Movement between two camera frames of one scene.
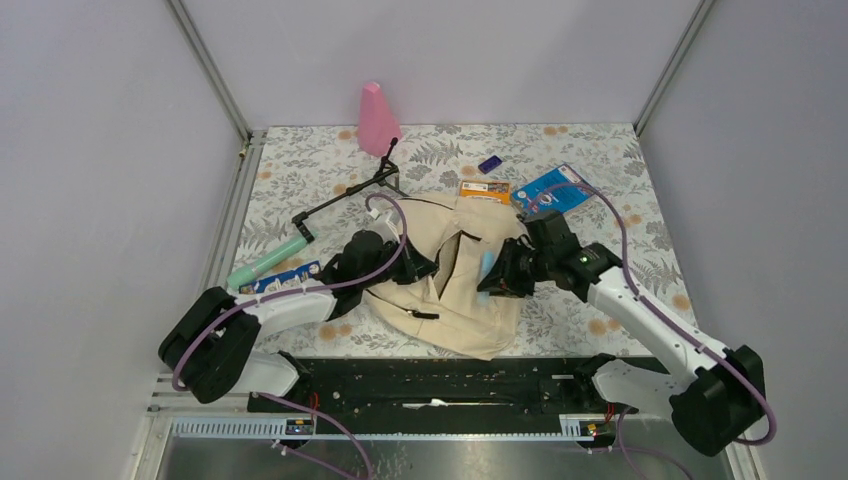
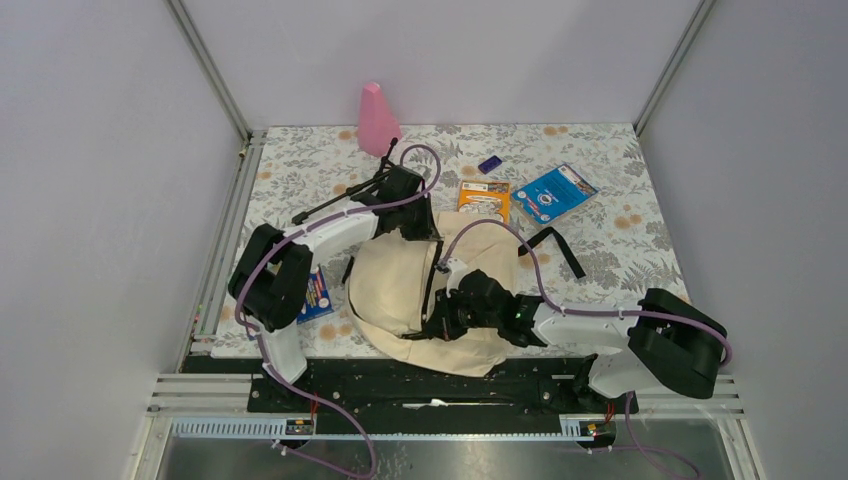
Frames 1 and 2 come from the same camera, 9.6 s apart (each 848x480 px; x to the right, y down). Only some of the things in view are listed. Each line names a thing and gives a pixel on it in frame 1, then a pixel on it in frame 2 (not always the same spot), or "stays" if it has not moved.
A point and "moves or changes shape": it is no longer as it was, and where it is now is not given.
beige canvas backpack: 446,310 moves or changes shape
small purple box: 490,164 stays
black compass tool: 387,175 stays
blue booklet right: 555,191 stays
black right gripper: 502,279 -> 441,324
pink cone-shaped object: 378,127 stays
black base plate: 435,388 stays
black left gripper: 415,266 -> 426,229
